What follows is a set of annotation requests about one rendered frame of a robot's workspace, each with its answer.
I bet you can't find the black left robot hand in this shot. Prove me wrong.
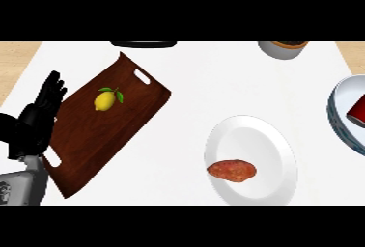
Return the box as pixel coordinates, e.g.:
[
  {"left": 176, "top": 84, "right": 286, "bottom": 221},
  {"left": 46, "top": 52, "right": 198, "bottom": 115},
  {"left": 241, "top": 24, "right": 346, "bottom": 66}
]
[{"left": 0, "top": 70, "right": 68, "bottom": 161}]

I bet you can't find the white oval plate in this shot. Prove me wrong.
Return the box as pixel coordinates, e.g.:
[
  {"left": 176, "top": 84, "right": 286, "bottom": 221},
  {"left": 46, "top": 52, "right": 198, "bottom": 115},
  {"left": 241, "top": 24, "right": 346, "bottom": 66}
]
[{"left": 204, "top": 114, "right": 300, "bottom": 206}]

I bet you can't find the red can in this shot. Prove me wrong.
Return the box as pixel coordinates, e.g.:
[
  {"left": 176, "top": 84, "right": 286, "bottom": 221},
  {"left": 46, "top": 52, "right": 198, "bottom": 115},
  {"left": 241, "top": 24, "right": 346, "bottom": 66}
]
[{"left": 345, "top": 94, "right": 365, "bottom": 129}]

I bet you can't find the dark brown wooden cutting board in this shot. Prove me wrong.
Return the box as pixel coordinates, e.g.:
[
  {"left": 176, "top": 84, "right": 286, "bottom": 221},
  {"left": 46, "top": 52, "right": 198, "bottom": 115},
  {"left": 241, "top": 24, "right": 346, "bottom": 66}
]
[{"left": 42, "top": 51, "right": 173, "bottom": 200}]

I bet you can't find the yellow lemon with leaves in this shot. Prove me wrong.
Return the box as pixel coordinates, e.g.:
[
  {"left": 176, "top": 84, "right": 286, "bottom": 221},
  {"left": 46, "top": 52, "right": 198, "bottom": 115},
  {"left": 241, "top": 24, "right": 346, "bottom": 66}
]
[{"left": 94, "top": 86, "right": 126, "bottom": 112}]

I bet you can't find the black round object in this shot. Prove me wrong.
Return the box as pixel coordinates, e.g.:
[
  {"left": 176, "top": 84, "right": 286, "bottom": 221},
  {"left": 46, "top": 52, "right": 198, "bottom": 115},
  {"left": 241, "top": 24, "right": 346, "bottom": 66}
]
[{"left": 110, "top": 41, "right": 179, "bottom": 49}]

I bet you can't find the reddish brown sweet potato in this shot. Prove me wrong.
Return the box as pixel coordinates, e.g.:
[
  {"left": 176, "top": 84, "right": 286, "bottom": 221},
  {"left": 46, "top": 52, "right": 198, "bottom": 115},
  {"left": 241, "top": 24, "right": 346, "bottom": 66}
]
[{"left": 206, "top": 159, "right": 259, "bottom": 184}]

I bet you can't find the grey pot with brown rim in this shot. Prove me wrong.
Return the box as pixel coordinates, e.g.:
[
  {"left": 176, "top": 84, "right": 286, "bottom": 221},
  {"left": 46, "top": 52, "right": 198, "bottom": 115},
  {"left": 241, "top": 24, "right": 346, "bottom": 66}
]
[{"left": 258, "top": 41, "right": 311, "bottom": 61}]

